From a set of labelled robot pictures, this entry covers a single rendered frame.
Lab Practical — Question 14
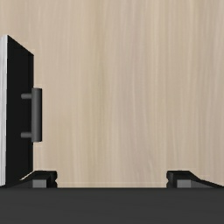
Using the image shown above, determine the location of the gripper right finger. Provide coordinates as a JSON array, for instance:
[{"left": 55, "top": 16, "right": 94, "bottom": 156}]
[{"left": 165, "top": 170, "right": 224, "bottom": 189}]

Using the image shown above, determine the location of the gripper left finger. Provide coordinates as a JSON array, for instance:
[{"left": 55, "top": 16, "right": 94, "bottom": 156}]
[{"left": 19, "top": 170, "right": 59, "bottom": 189}]

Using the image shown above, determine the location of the cabinet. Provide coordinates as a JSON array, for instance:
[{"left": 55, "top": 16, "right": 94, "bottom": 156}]
[{"left": 0, "top": 34, "right": 43, "bottom": 187}]

